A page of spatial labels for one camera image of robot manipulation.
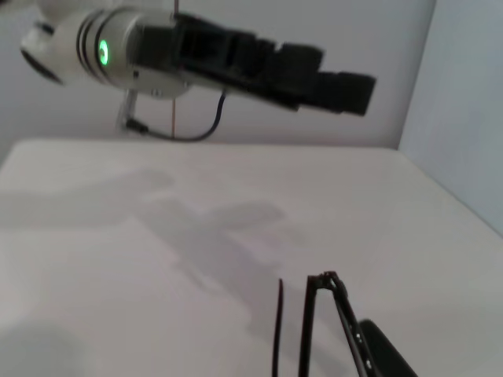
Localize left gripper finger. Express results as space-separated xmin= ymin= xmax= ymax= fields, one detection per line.
xmin=281 ymin=70 xmax=377 ymax=117

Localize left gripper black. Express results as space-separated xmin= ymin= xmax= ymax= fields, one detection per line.
xmin=135 ymin=13 xmax=328 ymax=108

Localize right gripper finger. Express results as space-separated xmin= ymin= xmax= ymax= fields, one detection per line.
xmin=358 ymin=319 xmax=420 ymax=377

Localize black thin-framed glasses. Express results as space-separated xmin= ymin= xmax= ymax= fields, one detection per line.
xmin=270 ymin=269 xmax=376 ymax=377

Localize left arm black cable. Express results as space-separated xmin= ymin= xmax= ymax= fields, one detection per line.
xmin=117 ymin=89 xmax=228 ymax=141

